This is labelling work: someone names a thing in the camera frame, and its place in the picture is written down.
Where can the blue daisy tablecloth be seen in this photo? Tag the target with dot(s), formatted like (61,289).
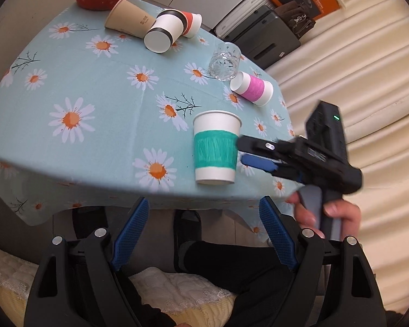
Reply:
(90,117)

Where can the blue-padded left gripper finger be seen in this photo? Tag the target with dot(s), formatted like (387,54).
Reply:
(257,162)
(352,297)
(77,282)

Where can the cream pleated curtain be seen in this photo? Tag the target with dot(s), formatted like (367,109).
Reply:
(358,59)

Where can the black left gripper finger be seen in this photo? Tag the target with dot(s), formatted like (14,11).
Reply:
(258,147)

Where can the dark grey suitcase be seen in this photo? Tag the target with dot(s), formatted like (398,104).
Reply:
(264,38)

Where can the red-banded white paper cup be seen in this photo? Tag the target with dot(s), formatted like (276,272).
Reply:
(194,23)

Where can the person's right hand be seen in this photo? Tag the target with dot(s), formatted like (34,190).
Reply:
(348,213)

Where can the clear cut-glass tumbler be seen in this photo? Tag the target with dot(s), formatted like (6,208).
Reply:
(224,63)

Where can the brown leather handbag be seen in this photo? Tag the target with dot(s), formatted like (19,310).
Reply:
(296,17)

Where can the pink-banded white paper cup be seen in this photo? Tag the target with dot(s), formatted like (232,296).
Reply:
(253,89)

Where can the green-banded white paper cup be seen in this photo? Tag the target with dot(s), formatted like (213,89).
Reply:
(214,147)

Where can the white quilted cushion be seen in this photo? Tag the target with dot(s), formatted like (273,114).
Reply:
(184,297)

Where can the white ribbed suitcase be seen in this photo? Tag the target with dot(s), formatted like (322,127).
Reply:
(238,15)

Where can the black-banded white paper cup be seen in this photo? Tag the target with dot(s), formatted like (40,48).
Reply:
(167,28)

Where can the brown kraft paper cup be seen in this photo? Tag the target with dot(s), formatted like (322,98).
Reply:
(127,18)

